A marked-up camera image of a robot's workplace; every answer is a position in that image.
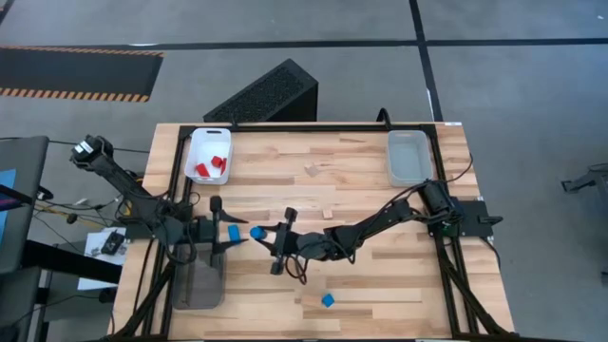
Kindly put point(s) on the black desk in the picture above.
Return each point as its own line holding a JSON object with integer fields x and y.
{"x": 71, "y": 261}

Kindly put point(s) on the clear plastic bin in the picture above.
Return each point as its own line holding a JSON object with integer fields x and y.
{"x": 408, "y": 159}

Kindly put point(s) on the red cube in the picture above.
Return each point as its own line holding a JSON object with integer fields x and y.
{"x": 216, "y": 161}

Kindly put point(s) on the small black controller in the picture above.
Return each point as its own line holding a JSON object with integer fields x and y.
{"x": 113, "y": 242}

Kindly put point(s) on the black aluminium table frame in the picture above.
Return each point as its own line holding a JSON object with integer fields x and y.
{"x": 332, "y": 127}

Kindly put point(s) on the blue rounded block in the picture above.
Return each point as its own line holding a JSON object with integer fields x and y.
{"x": 257, "y": 233}

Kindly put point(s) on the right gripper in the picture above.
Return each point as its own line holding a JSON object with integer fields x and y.
{"x": 304, "y": 244}

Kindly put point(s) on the black hazard-striped floor mat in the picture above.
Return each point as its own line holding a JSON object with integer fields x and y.
{"x": 71, "y": 71}

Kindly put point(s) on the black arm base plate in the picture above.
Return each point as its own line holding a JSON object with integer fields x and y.
{"x": 138, "y": 233}
{"x": 475, "y": 211}

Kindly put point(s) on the smoky dark plastic bin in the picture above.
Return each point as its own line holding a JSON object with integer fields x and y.
{"x": 199, "y": 285}

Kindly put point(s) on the long red block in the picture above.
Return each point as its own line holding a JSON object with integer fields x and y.
{"x": 203, "y": 169}

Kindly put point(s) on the blue rectangular block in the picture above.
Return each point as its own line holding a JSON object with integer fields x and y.
{"x": 233, "y": 233}

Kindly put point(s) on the black tripod base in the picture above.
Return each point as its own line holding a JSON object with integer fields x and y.
{"x": 586, "y": 183}

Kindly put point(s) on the blue flat panel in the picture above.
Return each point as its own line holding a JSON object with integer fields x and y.
{"x": 7, "y": 204}

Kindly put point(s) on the black perforated case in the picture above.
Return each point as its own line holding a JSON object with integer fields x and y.
{"x": 266, "y": 95}

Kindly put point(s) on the white plastic bin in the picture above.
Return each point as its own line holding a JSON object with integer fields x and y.
{"x": 209, "y": 142}

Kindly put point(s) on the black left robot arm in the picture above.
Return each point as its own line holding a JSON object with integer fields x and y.
{"x": 119, "y": 178}

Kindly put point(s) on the small blue cube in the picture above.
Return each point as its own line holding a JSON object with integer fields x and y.
{"x": 328, "y": 300}

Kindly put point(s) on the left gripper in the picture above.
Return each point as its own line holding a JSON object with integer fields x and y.
{"x": 209, "y": 233}

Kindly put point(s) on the white paper sheet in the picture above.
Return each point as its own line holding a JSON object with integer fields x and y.
{"x": 92, "y": 244}

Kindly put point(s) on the small wooden cube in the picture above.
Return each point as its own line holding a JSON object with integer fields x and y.
{"x": 328, "y": 214}

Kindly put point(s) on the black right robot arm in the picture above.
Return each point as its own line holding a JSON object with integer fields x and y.
{"x": 375, "y": 221}

